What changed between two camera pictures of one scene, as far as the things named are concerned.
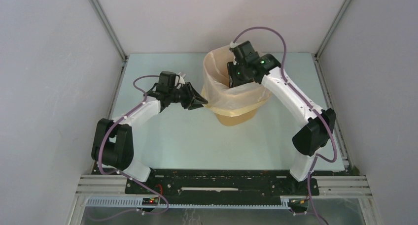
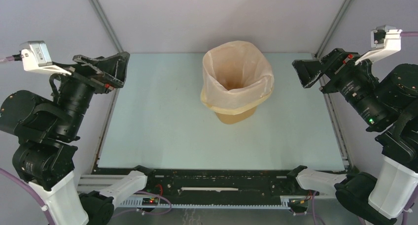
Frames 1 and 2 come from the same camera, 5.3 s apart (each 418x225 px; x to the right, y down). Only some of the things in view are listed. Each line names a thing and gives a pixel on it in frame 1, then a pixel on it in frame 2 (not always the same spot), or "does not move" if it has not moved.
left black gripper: (191, 94) -> (113, 70)
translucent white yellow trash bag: (217, 94) does not move
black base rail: (221, 182) does not move
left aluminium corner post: (110, 30) does not move
